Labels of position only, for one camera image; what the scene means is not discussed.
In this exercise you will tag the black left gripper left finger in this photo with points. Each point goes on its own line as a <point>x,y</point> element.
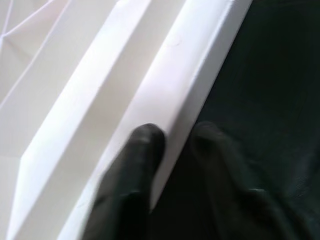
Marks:
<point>132,175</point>

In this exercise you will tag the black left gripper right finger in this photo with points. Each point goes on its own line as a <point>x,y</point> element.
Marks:
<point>225,187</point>

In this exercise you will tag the white plastic children table top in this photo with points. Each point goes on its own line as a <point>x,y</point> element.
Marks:
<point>100,75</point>

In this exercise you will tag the black table cloth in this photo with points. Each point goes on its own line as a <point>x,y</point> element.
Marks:
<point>275,75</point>

